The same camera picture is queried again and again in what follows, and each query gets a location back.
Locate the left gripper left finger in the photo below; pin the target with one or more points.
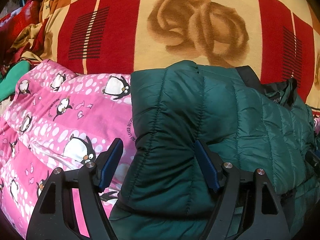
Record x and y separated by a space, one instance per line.
54 216

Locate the pink penguin print quilt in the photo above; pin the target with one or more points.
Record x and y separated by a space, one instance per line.
61 119

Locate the red orange rose blanket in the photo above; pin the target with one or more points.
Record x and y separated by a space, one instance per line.
278 39

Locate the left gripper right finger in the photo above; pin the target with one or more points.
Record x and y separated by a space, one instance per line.
247 206

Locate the dark green puffer jacket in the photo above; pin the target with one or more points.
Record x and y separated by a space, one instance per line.
164 194

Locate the red and gold cloth pile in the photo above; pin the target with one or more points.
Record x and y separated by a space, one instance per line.
25 36

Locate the green garment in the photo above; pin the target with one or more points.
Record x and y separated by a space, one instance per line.
8 83

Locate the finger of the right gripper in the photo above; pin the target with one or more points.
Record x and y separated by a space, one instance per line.
313 158

